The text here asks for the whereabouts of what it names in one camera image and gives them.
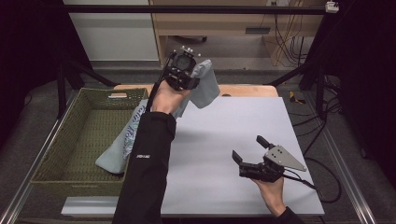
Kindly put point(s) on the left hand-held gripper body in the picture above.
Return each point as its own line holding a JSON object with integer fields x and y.
{"x": 181, "y": 72}

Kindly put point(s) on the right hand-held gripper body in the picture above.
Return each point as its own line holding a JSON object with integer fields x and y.
{"x": 269, "y": 166}

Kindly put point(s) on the light blue printed garment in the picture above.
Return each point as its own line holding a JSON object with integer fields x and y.
{"x": 204, "y": 84}

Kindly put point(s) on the green woven basket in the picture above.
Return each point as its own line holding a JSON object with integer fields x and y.
{"x": 87, "y": 140}

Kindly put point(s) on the person's right hand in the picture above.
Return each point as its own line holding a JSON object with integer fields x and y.
{"x": 272, "y": 194}

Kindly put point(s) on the person's left hand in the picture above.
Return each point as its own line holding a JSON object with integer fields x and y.
{"x": 168, "y": 100}

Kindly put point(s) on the white table board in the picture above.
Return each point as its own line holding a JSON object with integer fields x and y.
{"x": 236, "y": 149}

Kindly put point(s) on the yellow black tape piece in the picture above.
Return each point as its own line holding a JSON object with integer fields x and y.
{"x": 295, "y": 99}

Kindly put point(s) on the wooden desk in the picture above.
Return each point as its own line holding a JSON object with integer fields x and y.
{"x": 218, "y": 25}

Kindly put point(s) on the white cabinet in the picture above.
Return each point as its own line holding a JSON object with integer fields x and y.
{"x": 113, "y": 34}

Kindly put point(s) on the black tripod stand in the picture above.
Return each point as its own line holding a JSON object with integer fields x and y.
{"x": 73, "y": 81}

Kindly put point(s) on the white clamp device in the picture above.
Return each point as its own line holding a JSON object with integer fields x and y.
{"x": 332, "y": 6}

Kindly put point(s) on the black metal frame bar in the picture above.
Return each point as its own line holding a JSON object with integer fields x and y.
{"x": 193, "y": 9}

